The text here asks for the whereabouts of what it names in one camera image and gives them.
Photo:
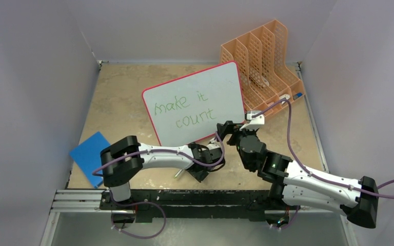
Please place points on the aluminium frame rail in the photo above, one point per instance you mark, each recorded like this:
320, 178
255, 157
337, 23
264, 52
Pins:
76, 219

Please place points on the blue small item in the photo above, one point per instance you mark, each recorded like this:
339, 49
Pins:
296, 96

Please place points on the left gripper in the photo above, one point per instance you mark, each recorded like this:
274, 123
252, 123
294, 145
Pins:
199, 177

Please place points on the orange file organizer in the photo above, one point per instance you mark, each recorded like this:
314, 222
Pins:
260, 55

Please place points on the green capped white marker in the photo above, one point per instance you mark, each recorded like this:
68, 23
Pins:
178, 173

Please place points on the blue book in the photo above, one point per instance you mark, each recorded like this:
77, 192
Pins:
87, 157

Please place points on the pink framed whiteboard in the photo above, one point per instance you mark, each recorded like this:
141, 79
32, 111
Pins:
188, 108

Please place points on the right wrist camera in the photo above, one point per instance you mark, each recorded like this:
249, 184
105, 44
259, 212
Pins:
254, 119

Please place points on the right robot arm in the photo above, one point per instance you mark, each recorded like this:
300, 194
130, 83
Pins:
297, 186

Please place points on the black base bar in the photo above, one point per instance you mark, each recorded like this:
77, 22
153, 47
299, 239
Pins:
147, 204

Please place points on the white stapler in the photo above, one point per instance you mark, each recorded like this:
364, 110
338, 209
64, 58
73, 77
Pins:
285, 98

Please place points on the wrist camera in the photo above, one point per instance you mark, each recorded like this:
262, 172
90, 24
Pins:
254, 119
214, 146

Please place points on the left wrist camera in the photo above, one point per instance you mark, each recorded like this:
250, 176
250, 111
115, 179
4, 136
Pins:
214, 146

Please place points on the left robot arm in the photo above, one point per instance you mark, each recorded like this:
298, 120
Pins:
121, 161

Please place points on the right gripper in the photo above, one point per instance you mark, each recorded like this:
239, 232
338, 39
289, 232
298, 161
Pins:
229, 128

